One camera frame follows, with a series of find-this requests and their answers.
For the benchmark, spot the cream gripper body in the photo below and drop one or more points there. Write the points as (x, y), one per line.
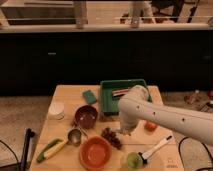
(126, 130)

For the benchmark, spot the grey blue towel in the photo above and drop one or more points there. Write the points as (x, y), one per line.
(117, 130)

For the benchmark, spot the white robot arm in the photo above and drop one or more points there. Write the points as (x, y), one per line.
(134, 106)

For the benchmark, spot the green cup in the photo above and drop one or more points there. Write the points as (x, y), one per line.
(133, 161)

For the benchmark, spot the metal measuring cup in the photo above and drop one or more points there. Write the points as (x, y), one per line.
(74, 136)

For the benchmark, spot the bunch of dark grapes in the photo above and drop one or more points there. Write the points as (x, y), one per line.
(111, 137)

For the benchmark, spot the orange tomato fruit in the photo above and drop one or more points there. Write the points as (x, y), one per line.
(149, 126)

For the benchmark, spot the green plastic tray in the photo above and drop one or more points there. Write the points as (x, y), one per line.
(109, 103)

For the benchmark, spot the orange bowl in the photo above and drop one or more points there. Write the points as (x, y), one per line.
(94, 153)

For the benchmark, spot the purple bowl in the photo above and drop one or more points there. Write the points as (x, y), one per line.
(86, 116)

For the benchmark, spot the teal sponge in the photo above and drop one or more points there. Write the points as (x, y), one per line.
(89, 97)

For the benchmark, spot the corn cob toy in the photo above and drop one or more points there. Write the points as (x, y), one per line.
(51, 149)

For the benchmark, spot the white round container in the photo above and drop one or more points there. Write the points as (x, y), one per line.
(56, 110)

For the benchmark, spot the black stand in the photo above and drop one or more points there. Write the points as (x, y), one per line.
(29, 134)

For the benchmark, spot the white handled brush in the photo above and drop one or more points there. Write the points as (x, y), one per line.
(147, 154)

